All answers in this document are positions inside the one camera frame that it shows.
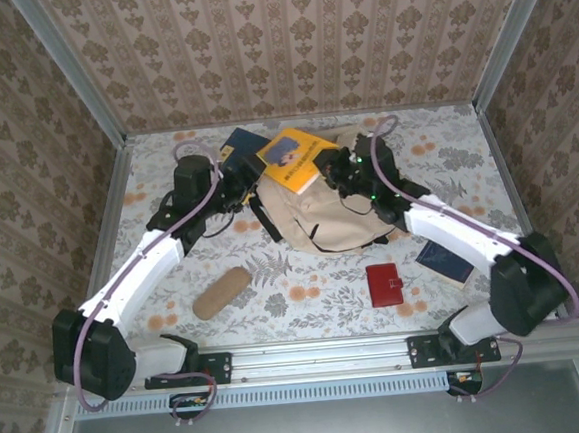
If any aluminium corner post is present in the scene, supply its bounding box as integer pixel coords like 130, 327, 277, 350
463, 0, 572, 116
9, 0, 129, 153

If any white slotted cable duct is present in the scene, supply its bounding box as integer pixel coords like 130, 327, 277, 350
75, 369, 455, 421

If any aluminium side rail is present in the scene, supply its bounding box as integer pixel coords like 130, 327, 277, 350
474, 101, 535, 245
56, 132, 154, 363

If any yellow book with portrait cover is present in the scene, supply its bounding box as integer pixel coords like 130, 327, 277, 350
254, 122, 345, 200

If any red leather wallet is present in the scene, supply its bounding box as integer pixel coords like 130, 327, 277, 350
365, 262, 406, 310

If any grey metal panel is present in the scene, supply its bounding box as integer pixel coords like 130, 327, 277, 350
62, 378, 579, 433

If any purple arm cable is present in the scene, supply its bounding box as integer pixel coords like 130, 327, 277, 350
56, 137, 242, 433
367, 100, 579, 410

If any thin black right gripper cable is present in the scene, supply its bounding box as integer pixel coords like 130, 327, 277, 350
340, 192, 377, 218

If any large blue book pale label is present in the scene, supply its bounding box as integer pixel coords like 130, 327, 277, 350
217, 124, 273, 169

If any beige backpack with black straps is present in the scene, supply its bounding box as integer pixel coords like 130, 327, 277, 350
242, 120, 399, 264

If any black cable connector box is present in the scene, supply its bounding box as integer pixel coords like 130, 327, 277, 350
168, 389, 212, 421
445, 367, 485, 399

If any aluminium back rail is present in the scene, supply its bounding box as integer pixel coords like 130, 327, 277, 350
122, 99, 481, 138

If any thin black left gripper cable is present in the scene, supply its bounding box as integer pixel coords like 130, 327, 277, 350
201, 207, 238, 239

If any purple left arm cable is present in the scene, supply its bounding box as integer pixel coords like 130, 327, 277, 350
56, 137, 242, 433

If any tan cork glasses case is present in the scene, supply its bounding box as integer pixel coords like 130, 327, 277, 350
188, 265, 253, 323

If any floral patterned table cover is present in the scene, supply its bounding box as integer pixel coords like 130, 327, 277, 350
77, 98, 559, 357

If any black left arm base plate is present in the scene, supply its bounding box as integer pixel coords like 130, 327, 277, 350
142, 350, 234, 391

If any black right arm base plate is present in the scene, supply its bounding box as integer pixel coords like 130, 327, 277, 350
406, 328, 503, 371

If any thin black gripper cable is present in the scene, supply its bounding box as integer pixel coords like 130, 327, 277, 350
340, 192, 377, 218
201, 207, 238, 239

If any aluminium front frame rail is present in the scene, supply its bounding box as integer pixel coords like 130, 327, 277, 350
54, 317, 579, 402

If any small dark blue book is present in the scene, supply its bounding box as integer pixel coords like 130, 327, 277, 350
413, 234, 478, 294

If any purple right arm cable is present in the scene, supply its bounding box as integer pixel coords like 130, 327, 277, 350
367, 100, 579, 410

